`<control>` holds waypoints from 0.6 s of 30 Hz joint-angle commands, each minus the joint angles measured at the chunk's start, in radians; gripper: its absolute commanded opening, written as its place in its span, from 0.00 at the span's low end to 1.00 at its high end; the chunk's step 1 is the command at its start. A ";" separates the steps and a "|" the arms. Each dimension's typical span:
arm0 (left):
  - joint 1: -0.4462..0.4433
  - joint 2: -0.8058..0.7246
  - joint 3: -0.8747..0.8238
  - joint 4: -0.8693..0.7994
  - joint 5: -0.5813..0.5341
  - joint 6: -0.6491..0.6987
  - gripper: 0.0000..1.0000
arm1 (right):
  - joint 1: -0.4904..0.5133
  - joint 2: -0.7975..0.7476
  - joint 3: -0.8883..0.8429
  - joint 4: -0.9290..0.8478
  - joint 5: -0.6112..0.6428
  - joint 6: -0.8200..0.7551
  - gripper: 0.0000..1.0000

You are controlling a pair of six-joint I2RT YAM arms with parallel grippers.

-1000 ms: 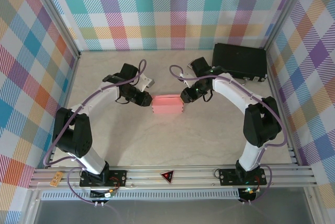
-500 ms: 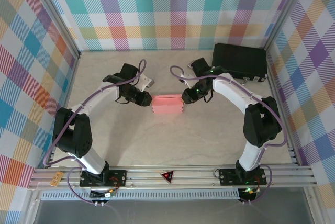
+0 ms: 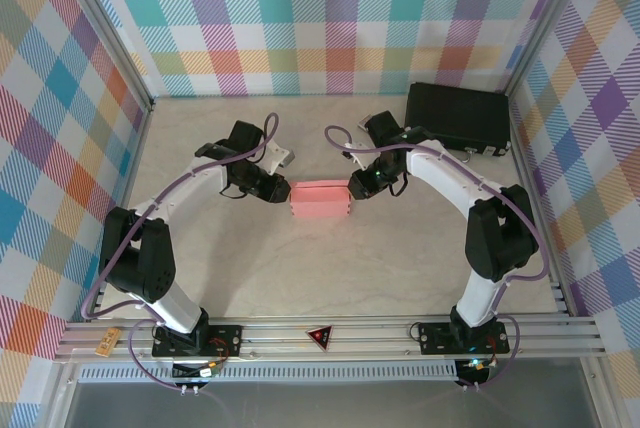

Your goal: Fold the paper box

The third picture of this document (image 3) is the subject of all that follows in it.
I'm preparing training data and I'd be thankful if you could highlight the pink paper box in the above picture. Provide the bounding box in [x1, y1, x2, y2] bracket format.
[289, 178, 352, 220]

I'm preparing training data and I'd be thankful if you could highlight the black hard case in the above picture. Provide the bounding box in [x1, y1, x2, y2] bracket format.
[403, 81, 512, 158]

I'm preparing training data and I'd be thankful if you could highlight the red triangular warning sign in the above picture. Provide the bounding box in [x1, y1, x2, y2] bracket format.
[305, 325, 334, 352]

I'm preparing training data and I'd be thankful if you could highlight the small black connector board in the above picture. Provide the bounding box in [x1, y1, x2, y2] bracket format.
[455, 357, 497, 385]
[171, 361, 221, 383]

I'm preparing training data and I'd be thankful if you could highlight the small wooden block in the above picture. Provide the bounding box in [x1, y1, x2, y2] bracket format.
[97, 327, 121, 357]

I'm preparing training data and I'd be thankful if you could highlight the grey metal sheet panel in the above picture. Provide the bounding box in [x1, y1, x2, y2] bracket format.
[59, 380, 601, 428]

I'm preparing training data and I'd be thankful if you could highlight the aluminium frame side rail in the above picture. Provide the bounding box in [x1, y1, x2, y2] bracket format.
[89, 100, 156, 322]
[505, 95, 576, 319]

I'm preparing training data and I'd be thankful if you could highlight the aluminium frame cross rail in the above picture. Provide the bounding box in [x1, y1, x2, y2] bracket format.
[53, 312, 609, 363]

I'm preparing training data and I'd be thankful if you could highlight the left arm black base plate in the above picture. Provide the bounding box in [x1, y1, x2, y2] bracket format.
[152, 323, 245, 360]

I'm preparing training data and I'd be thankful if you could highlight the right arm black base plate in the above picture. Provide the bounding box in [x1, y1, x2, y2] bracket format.
[417, 321, 511, 355]

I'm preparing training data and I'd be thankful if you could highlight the grey slotted cable duct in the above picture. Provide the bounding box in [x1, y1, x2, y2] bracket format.
[77, 361, 461, 384]

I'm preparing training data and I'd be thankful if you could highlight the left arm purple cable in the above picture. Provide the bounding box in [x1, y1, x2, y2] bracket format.
[79, 112, 281, 397]

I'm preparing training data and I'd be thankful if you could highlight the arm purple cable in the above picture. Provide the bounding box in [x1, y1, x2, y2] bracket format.
[79, 112, 281, 397]
[324, 125, 546, 392]

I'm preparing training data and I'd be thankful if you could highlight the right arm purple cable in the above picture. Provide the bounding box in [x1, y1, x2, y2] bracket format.
[324, 125, 546, 392]

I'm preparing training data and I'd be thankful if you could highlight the aluminium frame post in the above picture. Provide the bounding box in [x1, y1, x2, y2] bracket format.
[49, 0, 155, 114]
[502, 0, 596, 104]

